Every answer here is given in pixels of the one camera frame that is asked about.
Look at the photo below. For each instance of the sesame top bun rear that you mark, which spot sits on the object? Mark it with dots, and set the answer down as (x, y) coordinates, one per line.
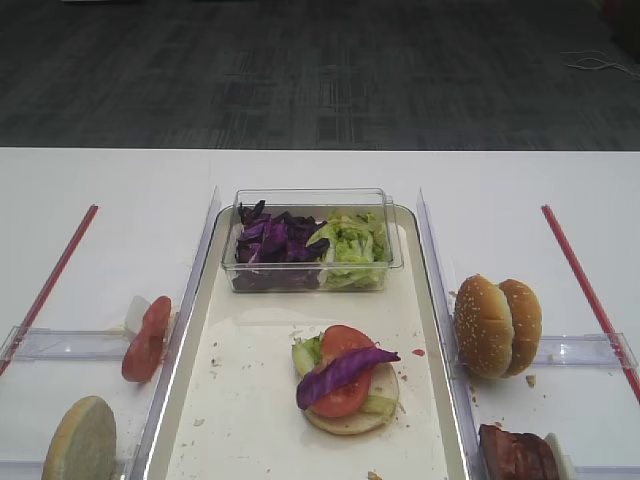
(527, 323)

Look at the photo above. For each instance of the right clear divider rail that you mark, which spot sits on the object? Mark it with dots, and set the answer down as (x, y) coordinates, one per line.
(473, 464)

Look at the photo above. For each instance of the white pusher block patty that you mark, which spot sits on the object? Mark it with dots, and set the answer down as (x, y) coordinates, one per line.
(564, 465)

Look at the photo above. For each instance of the upright bottom bun left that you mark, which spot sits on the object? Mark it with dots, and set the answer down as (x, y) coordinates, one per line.
(84, 444)

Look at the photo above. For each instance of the upright tomato slice left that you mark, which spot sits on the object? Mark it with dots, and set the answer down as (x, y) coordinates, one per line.
(145, 351)

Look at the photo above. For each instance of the white pusher block left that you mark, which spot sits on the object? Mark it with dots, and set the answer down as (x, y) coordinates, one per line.
(135, 314)

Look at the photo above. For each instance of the clear plastic salad container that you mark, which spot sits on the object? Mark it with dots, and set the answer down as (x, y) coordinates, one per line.
(320, 204)

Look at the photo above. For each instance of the purple cabbage leaf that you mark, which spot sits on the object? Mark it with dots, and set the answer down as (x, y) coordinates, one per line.
(340, 372)

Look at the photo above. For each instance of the purple cabbage pile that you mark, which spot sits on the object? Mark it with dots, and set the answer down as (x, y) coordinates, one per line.
(267, 242)

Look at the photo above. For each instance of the tomato slice on bun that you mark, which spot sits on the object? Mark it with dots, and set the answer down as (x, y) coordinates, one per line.
(345, 400)

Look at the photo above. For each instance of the left red rod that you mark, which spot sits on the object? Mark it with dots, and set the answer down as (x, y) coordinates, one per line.
(50, 287)

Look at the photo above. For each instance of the brown meat patty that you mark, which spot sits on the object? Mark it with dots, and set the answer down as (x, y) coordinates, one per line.
(518, 456)

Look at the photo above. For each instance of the clear track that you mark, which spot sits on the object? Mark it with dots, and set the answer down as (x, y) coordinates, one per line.
(49, 345)
(605, 350)

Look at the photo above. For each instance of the white metal serving tray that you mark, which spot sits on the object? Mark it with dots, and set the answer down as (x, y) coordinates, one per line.
(233, 413)

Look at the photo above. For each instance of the left upper clear track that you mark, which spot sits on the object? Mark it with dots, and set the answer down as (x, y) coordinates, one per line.
(49, 345)

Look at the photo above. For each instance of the left clear divider rail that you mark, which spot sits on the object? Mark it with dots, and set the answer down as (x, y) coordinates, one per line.
(139, 465)

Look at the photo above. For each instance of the green lettuce pile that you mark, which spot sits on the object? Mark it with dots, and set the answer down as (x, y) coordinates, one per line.
(353, 239)

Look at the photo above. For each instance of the right upper clear track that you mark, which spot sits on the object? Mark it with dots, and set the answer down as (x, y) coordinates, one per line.
(605, 350)

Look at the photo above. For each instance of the clear divider rail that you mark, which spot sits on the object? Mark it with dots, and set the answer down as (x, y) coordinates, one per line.
(139, 465)
(473, 464)

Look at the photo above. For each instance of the sesame top bun front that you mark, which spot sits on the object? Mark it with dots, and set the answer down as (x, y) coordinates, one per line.
(483, 327)

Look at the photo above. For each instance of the red rod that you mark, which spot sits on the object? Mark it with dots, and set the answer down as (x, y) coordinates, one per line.
(590, 295)
(50, 287)

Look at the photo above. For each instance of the right red rod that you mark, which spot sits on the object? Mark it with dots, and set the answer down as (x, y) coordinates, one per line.
(590, 295)

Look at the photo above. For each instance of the sesame bun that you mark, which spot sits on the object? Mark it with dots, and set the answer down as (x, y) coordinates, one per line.
(527, 323)
(483, 327)

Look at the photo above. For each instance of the bottom bun on tray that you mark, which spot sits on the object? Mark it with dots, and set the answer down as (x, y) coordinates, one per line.
(378, 409)

